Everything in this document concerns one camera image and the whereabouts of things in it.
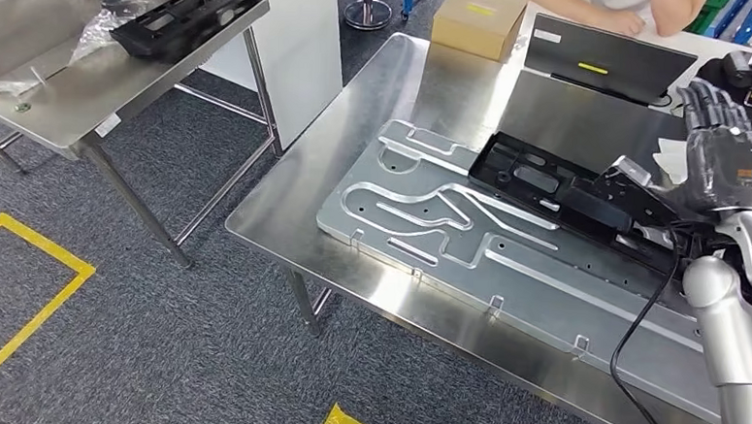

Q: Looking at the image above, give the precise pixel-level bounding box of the green plastic bin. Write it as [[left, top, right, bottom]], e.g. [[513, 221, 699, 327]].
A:
[[684, 0, 731, 37]]

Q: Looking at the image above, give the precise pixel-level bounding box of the person's right hand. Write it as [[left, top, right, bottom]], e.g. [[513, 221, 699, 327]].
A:
[[600, 8, 649, 38]]

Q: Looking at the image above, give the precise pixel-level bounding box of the large stainless steel workbench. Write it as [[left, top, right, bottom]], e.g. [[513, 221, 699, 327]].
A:
[[214, 0, 752, 424]]

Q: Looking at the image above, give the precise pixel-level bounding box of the clear plastic bag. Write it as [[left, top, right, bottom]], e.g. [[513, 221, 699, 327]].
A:
[[68, 0, 151, 69]]

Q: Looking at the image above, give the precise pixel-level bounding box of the upright stainless steel panel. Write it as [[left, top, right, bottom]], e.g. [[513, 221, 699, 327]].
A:
[[0, 0, 104, 90]]

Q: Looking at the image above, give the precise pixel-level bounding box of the small stainless steel table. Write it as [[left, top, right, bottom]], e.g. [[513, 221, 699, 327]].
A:
[[0, 0, 292, 276]]

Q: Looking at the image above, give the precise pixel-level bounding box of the white paper sheet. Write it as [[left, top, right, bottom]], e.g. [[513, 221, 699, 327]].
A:
[[650, 137, 692, 186]]

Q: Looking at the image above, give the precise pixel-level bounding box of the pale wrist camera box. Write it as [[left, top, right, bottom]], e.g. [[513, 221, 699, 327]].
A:
[[610, 154, 655, 187]]

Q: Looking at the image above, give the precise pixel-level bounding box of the white cabinet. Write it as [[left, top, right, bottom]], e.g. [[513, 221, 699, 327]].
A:
[[196, 0, 348, 153]]

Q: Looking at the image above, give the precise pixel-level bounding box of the dark grey laptop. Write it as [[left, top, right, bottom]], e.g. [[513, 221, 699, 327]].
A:
[[522, 12, 701, 111]]

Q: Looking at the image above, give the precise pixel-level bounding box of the grooved aluminium fixture plate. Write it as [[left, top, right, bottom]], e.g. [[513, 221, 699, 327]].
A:
[[306, 114, 741, 424]]

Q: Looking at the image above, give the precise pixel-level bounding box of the white label sticker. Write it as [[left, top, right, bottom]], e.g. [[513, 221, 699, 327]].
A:
[[94, 112, 123, 140]]

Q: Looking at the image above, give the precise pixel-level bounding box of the black plastic plate frame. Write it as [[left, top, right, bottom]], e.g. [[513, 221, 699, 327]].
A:
[[108, 0, 266, 69], [463, 129, 700, 280]]

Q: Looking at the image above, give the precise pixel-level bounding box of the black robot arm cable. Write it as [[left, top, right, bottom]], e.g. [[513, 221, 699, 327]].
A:
[[605, 229, 695, 424]]

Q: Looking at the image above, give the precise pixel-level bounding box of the brown cardboard box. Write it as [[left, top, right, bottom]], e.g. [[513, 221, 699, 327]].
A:
[[430, 0, 529, 63]]

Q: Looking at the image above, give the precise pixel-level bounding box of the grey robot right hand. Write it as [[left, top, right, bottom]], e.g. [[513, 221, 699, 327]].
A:
[[662, 76, 752, 219]]

